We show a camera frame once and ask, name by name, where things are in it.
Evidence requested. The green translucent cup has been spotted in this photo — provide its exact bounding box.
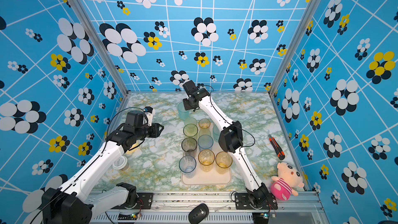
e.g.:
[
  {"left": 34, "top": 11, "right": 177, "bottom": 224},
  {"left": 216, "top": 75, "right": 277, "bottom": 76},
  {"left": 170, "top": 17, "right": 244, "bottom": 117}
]
[{"left": 183, "top": 123, "right": 199, "bottom": 139}]

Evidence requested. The small amber cup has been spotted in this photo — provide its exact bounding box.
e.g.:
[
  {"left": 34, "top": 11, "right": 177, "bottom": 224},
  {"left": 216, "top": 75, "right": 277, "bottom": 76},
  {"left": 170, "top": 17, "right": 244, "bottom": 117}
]
[{"left": 199, "top": 118, "right": 211, "bottom": 130}]

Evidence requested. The dark smoky cup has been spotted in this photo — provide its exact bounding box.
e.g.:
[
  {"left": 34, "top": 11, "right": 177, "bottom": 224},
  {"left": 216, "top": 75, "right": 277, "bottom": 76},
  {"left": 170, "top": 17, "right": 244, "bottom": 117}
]
[{"left": 181, "top": 137, "right": 198, "bottom": 157}]

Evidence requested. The grey-blue clear cup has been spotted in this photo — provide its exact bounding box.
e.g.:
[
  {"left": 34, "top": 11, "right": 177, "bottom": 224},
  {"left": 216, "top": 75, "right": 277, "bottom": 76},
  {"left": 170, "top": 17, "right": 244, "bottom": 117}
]
[{"left": 179, "top": 155, "right": 197, "bottom": 175}]

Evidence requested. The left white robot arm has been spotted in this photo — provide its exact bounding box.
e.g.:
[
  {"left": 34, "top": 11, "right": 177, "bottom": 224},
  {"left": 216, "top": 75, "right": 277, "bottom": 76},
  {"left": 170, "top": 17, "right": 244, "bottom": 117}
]
[{"left": 40, "top": 106, "right": 164, "bottom": 224}]

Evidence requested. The amber cup back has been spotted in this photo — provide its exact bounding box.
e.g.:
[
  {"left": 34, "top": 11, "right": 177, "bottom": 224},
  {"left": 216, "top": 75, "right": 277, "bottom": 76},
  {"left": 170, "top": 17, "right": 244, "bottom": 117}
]
[{"left": 215, "top": 151, "right": 233, "bottom": 174}]

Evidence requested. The red black utility knife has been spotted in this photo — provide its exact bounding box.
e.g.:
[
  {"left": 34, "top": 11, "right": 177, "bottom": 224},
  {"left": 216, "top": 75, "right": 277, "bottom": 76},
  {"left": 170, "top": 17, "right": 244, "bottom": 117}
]
[{"left": 268, "top": 135, "right": 285, "bottom": 160}]

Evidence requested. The black computer mouse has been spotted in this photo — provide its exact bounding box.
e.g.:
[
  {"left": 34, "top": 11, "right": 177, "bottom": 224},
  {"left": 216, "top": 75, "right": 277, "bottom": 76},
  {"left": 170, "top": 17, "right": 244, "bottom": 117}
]
[{"left": 188, "top": 203, "right": 209, "bottom": 224}]

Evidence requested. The pale green tall cup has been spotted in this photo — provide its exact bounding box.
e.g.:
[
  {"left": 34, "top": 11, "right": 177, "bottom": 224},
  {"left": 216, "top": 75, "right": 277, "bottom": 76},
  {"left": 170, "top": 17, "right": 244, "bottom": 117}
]
[{"left": 184, "top": 117, "right": 198, "bottom": 125}]

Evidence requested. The amber cup front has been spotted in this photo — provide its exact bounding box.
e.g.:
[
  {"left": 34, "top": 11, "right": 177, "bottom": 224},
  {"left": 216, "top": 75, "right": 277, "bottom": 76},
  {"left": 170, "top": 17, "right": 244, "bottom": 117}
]
[{"left": 198, "top": 149, "right": 215, "bottom": 172}]

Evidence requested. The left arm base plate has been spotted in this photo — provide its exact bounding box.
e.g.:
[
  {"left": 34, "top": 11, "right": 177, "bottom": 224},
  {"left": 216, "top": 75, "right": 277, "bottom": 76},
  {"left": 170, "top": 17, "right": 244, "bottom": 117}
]
[{"left": 113, "top": 192, "right": 154, "bottom": 210}]

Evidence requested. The pink plush doll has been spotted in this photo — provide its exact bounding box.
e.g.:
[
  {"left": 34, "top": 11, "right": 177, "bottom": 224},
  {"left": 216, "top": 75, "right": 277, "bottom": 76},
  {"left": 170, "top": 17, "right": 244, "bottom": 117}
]
[{"left": 271, "top": 162, "right": 304, "bottom": 201}]

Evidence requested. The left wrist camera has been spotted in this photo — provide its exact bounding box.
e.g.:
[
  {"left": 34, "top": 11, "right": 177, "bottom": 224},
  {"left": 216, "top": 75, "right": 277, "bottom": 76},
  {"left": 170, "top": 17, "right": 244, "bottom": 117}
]
[{"left": 144, "top": 106, "right": 155, "bottom": 126}]

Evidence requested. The blue-grey translucent cup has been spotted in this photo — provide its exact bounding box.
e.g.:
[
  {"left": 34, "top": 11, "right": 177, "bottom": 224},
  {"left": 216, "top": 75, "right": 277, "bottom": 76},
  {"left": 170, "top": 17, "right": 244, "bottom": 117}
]
[{"left": 198, "top": 134, "right": 214, "bottom": 151}]

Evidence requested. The beige plastic tray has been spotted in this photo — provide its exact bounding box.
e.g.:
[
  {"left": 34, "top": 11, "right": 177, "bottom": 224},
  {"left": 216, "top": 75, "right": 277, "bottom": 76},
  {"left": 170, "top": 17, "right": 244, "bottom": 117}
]
[{"left": 180, "top": 124, "right": 232, "bottom": 186}]

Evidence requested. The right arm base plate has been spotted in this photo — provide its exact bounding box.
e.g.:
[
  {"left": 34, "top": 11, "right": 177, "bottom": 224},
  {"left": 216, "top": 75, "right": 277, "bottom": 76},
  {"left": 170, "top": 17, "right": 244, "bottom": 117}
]
[{"left": 231, "top": 192, "right": 278, "bottom": 211}]

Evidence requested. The teal cup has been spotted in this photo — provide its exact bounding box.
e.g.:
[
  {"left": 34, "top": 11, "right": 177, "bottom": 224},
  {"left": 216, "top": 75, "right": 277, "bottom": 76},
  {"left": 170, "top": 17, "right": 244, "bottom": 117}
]
[
  {"left": 177, "top": 102, "right": 190, "bottom": 120},
  {"left": 212, "top": 125, "right": 220, "bottom": 143}
]

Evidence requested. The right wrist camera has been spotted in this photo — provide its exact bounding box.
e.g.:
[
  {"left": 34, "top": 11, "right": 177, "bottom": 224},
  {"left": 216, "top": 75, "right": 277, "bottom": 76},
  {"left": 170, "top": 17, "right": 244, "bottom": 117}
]
[{"left": 182, "top": 80, "right": 198, "bottom": 97}]

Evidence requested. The aluminium front frame rail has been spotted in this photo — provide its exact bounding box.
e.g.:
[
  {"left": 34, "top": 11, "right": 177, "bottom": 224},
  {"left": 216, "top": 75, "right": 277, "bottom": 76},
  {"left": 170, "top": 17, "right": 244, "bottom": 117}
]
[{"left": 89, "top": 191, "right": 329, "bottom": 224}]

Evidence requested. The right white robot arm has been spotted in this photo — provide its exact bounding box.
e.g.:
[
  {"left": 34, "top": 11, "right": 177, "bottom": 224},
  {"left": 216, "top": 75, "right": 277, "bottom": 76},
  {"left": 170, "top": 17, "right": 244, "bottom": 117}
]
[{"left": 183, "top": 81, "right": 274, "bottom": 208}]

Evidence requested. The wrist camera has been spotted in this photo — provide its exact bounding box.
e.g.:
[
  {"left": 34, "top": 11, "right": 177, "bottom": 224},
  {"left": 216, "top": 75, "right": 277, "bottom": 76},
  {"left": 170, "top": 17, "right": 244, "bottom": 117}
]
[
  {"left": 182, "top": 80, "right": 198, "bottom": 97},
  {"left": 144, "top": 106, "right": 155, "bottom": 126}
]

